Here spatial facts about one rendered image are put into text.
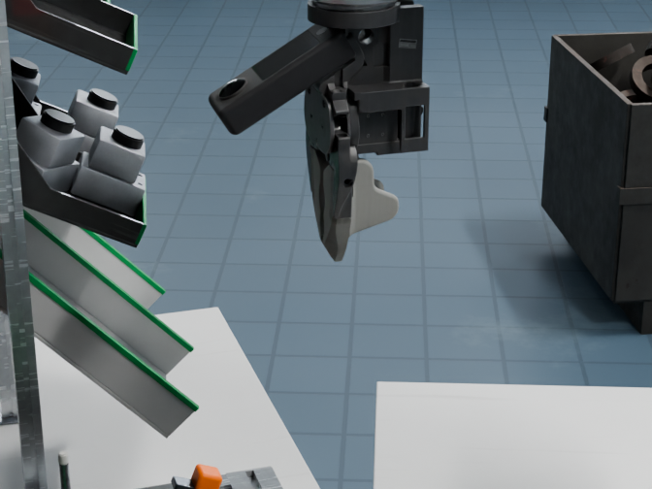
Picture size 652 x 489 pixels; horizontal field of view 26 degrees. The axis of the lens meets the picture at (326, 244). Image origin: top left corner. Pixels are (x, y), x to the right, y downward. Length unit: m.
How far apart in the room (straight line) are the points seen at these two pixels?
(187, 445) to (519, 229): 3.04
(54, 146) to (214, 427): 0.49
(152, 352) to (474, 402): 0.43
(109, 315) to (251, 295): 2.61
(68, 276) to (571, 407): 0.63
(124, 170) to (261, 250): 3.05
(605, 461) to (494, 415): 0.15
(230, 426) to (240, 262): 2.65
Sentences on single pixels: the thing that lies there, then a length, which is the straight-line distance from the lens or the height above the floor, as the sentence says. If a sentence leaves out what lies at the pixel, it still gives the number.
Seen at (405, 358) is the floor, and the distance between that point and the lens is 3.69.
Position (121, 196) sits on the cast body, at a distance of 1.33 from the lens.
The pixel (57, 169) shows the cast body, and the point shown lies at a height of 1.25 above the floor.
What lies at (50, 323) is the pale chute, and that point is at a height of 1.12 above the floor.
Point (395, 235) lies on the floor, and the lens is 4.47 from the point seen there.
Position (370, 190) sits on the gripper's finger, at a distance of 1.12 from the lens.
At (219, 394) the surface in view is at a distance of 1.71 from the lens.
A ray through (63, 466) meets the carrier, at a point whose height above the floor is 1.06.
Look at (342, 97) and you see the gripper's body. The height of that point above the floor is 1.37.
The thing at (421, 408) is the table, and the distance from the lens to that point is 1.68.
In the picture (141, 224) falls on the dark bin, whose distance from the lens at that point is 1.27.
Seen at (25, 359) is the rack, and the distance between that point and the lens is 1.30.
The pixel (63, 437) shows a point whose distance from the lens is 1.64.
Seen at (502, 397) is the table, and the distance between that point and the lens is 1.71.
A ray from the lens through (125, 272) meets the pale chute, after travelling 1.59.
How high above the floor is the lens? 1.67
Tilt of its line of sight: 22 degrees down
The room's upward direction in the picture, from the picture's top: straight up
